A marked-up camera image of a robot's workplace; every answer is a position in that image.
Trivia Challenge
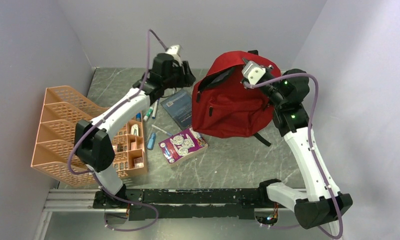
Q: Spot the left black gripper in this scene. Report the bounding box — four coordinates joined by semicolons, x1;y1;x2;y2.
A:
164;61;198;90

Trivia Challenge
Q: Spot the red student backpack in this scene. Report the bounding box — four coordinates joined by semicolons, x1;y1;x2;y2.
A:
192;50;282;147

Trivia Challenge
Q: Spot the purple sticker book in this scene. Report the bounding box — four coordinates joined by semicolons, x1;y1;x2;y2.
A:
158;127;209;167

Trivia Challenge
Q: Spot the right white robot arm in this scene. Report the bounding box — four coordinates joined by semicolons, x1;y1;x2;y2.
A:
241;58;353;229

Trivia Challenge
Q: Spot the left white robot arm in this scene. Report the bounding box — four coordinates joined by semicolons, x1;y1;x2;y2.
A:
68;53;195;208

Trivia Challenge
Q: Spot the dark blue notebook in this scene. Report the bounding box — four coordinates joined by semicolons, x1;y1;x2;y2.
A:
160;89;192;130

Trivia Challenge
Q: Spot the blue tipped white marker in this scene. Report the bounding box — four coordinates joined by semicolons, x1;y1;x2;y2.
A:
151;99;159;119

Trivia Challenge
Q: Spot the blue capped white marker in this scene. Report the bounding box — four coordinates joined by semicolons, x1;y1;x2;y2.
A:
151;124;173;137

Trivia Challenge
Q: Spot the blue utility knife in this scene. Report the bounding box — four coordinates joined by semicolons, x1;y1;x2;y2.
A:
147;132;156;150

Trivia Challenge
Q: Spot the small pink box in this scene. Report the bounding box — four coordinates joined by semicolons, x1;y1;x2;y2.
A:
133;157;144;168

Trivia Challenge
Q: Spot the orange plastic file organizer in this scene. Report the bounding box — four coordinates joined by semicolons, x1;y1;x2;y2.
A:
30;85;148;188

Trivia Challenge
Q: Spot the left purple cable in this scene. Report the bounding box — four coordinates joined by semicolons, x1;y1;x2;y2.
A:
67;29;169;232

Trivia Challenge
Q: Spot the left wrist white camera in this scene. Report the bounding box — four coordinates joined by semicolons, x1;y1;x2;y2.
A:
165;44;182;66

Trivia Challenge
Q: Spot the wrist white camera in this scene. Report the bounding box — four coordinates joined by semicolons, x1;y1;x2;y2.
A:
165;44;182;66
241;61;266;85

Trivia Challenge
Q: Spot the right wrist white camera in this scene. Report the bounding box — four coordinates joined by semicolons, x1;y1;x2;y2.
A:
241;61;266;85

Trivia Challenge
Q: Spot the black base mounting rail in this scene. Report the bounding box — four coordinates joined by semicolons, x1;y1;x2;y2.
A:
92;188;285;221

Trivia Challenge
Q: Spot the aluminium frame rail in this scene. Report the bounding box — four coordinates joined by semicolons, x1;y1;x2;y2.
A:
43;189;284;224

